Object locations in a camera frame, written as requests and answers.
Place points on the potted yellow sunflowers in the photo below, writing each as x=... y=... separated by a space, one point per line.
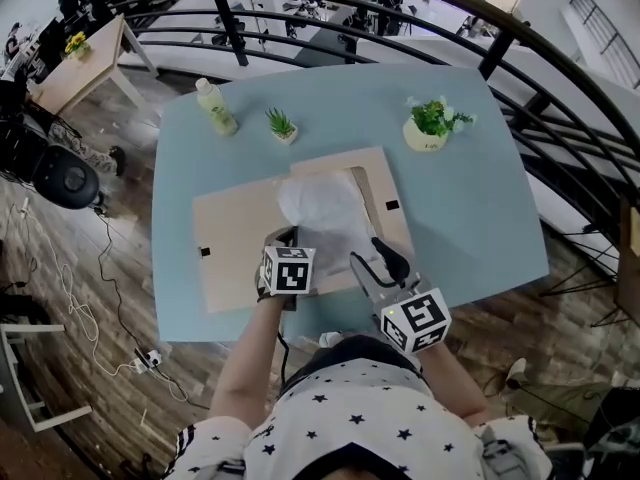
x=76 y=45

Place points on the person's dark shorts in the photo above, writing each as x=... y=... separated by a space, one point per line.
x=360 y=350

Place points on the person's white shoe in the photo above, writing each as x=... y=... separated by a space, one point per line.
x=330 y=339

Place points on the white-framed grey table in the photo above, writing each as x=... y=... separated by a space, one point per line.
x=20 y=383

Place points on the white power strip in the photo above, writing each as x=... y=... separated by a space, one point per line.
x=147 y=360

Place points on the cardboard box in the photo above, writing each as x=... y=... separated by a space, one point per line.
x=235 y=238

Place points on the leafy plant in cream pot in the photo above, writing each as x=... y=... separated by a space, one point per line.
x=425 y=135

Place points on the black curved metal railing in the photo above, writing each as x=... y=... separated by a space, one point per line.
x=232 y=28

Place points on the person's right forearm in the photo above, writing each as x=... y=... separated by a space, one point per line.
x=452 y=383

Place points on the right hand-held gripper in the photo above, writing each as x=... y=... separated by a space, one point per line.
x=417 y=318

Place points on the black office chair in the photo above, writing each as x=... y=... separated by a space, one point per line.
x=67 y=178

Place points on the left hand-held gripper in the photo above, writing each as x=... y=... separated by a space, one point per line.
x=290 y=273

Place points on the pale green plastic bottle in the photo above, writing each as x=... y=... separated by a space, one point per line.
x=217 y=110

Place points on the light wooden table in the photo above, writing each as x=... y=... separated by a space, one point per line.
x=85 y=75

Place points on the light blue table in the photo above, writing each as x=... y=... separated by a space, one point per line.
x=465 y=218

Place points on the brown wooden board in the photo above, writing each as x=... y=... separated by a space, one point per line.
x=629 y=268

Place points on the white star-print shirt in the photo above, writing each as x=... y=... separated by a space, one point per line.
x=360 y=418

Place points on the small succulent in white pot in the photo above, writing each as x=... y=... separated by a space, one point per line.
x=282 y=128

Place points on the person's left forearm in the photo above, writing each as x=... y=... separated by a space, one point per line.
x=245 y=363

